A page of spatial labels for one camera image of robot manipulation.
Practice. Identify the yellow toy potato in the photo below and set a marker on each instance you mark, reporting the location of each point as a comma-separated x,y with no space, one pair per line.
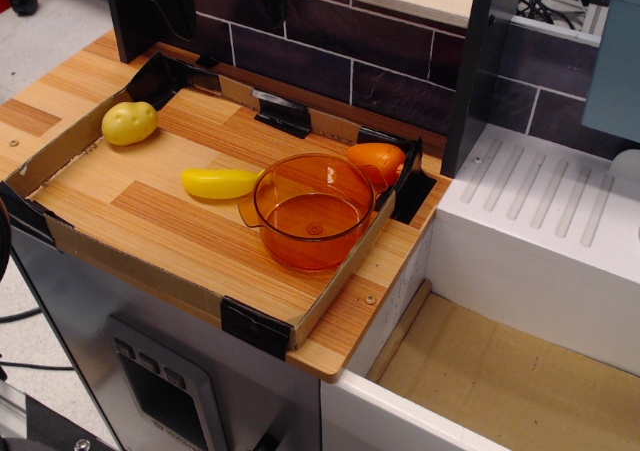
129,123

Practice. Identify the orange transparent plastic pot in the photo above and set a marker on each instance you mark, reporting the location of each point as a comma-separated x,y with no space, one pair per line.
312,209

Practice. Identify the cardboard fence with black tape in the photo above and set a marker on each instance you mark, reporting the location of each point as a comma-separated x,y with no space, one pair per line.
123,208

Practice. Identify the black caster wheel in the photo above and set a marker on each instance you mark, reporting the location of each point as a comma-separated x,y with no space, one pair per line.
24,7

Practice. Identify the yellow toy banana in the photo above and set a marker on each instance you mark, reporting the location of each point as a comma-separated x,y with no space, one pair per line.
219,184

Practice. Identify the orange toy carrot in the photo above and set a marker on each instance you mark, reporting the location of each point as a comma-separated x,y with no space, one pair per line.
382,163

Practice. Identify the blue-grey plastic bin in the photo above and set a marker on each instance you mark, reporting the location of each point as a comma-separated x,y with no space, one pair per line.
612,104

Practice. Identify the silver toy oven front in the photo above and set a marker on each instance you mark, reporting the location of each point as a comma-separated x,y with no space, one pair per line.
162,378

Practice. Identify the white toy sink unit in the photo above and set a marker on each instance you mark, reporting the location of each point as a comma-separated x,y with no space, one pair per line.
516,325

